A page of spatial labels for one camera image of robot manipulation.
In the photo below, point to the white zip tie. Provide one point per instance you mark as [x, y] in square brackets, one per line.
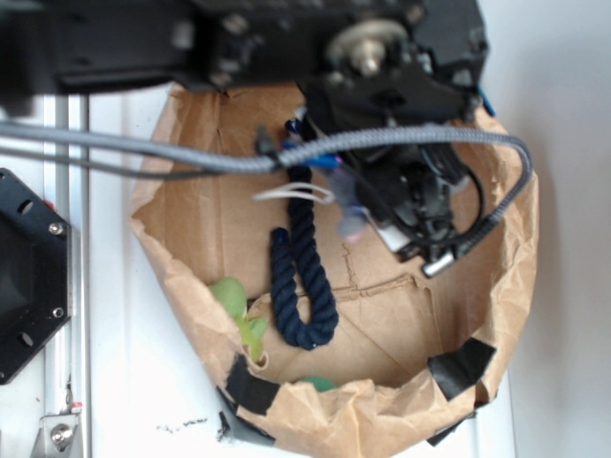
[298, 190]

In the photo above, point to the brown paper bag bin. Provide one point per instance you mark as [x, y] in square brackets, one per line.
[410, 355]

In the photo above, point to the white plastic tray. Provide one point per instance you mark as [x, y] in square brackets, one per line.
[150, 396]

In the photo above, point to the dark green plush toy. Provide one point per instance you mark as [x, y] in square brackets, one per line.
[321, 384]

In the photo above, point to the aluminum frame rail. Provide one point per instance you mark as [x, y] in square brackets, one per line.
[67, 369]

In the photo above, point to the light green plush toy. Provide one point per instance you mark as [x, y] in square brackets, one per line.
[230, 293]

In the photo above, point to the metal corner bracket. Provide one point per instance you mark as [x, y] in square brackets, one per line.
[59, 436]

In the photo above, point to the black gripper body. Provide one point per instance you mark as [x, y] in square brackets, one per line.
[406, 193]

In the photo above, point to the gray plush animal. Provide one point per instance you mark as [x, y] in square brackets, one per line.
[353, 223]

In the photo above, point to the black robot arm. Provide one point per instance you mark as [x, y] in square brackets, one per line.
[364, 68]

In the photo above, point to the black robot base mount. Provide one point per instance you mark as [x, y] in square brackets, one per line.
[35, 268]

